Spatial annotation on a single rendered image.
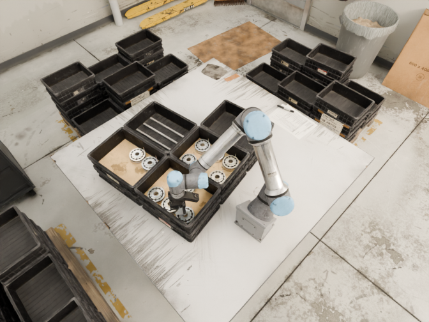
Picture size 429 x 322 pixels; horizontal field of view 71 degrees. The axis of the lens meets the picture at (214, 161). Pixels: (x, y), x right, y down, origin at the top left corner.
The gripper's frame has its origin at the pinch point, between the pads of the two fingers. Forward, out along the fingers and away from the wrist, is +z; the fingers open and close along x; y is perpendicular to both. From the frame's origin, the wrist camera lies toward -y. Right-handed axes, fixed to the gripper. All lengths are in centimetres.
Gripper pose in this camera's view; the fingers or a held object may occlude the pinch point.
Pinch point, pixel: (185, 209)
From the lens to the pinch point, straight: 171.8
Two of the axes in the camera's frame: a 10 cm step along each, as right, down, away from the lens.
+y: -9.9, 1.2, -0.7
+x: 1.4, 8.0, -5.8
